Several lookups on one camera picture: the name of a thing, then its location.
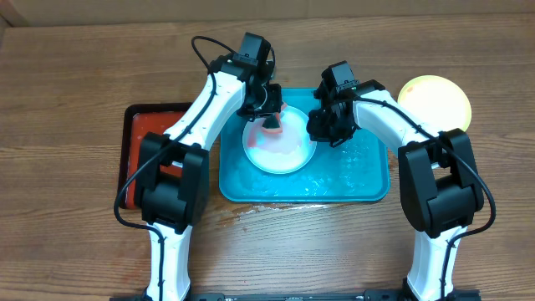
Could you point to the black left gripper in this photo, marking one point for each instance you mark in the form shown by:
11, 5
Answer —
274, 105

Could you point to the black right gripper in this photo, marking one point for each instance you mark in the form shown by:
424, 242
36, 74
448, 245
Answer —
323, 134

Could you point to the orange green scrub sponge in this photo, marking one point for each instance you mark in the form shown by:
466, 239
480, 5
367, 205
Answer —
273, 124

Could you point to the light blue plate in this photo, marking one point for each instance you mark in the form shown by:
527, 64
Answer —
279, 153

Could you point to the yellow-green plate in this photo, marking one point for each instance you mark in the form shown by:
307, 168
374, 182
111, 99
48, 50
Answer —
438, 101

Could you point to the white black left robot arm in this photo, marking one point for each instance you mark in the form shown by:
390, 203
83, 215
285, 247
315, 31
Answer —
172, 178

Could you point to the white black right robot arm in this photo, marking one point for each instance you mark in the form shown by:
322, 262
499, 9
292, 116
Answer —
440, 189

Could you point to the teal plastic serving tray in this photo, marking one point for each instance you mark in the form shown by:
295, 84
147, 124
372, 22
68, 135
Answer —
356, 171

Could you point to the black tray with red water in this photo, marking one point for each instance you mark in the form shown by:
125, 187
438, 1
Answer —
138, 121

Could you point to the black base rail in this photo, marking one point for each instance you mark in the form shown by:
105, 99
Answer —
292, 297

